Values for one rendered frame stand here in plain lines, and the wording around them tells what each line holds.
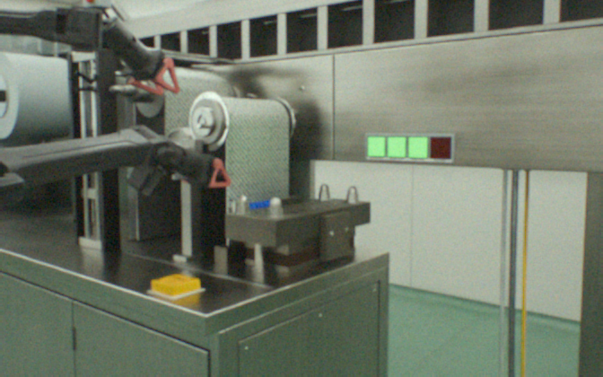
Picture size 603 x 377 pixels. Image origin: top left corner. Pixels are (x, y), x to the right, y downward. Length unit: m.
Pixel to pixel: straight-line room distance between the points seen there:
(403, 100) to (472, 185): 2.48
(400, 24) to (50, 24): 0.86
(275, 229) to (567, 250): 2.75
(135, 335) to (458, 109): 0.89
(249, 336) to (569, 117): 0.80
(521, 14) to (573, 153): 0.35
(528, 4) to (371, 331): 0.89
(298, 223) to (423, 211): 2.81
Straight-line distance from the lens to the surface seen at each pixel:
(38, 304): 1.62
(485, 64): 1.33
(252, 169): 1.40
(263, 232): 1.21
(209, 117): 1.35
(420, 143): 1.37
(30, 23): 1.21
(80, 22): 1.17
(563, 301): 3.80
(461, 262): 3.95
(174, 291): 1.11
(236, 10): 1.81
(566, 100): 1.27
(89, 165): 1.00
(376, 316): 1.50
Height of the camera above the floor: 1.23
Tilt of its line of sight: 5 degrees down
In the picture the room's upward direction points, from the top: straight up
